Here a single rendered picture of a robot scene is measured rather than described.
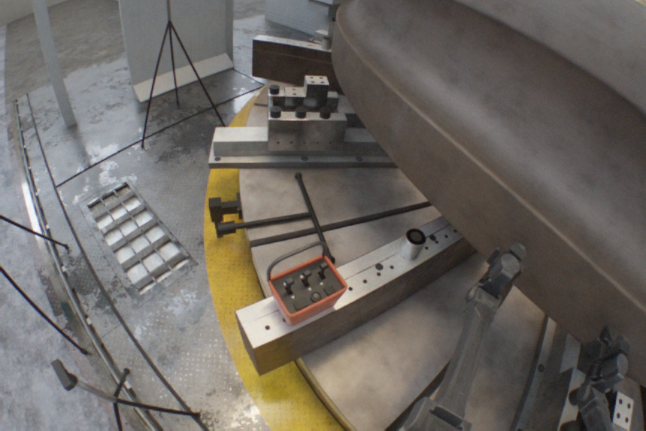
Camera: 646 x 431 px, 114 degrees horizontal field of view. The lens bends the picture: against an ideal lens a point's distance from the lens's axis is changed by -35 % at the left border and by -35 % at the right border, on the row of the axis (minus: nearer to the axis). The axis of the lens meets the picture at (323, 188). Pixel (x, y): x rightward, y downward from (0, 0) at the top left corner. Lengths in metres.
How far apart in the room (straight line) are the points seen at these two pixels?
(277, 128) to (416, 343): 1.29
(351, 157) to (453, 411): 1.73
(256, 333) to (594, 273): 0.99
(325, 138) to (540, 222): 1.29
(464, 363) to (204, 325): 1.38
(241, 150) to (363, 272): 1.17
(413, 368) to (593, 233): 0.89
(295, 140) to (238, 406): 1.43
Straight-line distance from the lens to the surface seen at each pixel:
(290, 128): 1.80
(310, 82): 1.82
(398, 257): 1.20
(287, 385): 1.65
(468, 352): 0.70
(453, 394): 0.63
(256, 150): 1.98
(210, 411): 1.66
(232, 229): 1.64
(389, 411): 1.39
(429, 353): 1.51
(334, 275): 0.97
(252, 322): 1.01
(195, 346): 1.74
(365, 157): 2.10
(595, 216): 1.05
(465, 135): 1.09
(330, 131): 1.84
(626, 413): 1.38
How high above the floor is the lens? 1.62
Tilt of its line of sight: 44 degrees down
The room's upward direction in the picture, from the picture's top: 10 degrees clockwise
